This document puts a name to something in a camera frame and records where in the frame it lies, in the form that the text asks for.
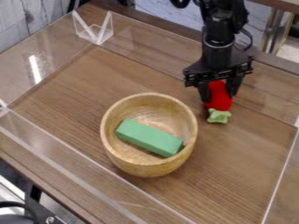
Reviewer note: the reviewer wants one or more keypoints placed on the clear acrylic corner bracket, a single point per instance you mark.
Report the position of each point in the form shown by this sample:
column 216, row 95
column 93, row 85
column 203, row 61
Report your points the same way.
column 93, row 33

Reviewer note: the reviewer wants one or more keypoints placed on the wooden background furniture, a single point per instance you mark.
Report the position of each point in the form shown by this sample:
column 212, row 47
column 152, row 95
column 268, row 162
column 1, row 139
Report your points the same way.
column 284, row 9

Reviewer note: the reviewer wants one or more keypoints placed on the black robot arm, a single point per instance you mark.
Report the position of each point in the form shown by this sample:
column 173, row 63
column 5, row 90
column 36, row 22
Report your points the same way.
column 220, row 63

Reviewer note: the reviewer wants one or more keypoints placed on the black table leg frame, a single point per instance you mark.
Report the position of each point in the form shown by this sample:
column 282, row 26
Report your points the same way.
column 27, row 211

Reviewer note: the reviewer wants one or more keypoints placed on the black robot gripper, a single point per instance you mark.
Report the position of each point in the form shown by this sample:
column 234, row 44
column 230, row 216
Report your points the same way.
column 197, row 74

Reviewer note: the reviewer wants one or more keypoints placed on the wooden bowl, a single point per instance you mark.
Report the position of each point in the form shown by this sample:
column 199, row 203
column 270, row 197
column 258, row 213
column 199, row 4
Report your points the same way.
column 161, row 112

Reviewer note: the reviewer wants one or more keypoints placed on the red plush strawberry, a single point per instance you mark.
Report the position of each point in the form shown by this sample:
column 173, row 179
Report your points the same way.
column 219, row 104

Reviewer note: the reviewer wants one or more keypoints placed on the green rectangular block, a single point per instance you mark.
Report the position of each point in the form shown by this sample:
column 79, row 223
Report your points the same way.
column 148, row 138

